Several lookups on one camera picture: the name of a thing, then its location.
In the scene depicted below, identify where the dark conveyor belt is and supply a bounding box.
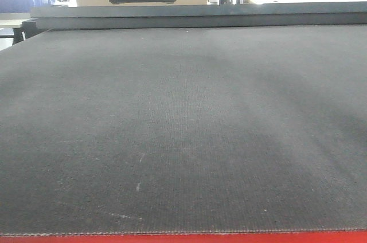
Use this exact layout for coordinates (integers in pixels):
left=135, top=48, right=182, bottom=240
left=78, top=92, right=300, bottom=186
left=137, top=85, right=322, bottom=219
left=1, top=25, right=366, bottom=236

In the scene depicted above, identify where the red conveyor edge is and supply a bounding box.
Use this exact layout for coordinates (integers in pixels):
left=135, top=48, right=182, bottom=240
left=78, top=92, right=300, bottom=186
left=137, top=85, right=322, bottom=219
left=1, top=230, right=366, bottom=242

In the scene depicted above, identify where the gray conveyor end rail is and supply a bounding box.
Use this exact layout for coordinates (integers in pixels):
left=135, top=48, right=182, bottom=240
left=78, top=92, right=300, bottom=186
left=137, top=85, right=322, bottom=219
left=30, top=2, right=366, bottom=30

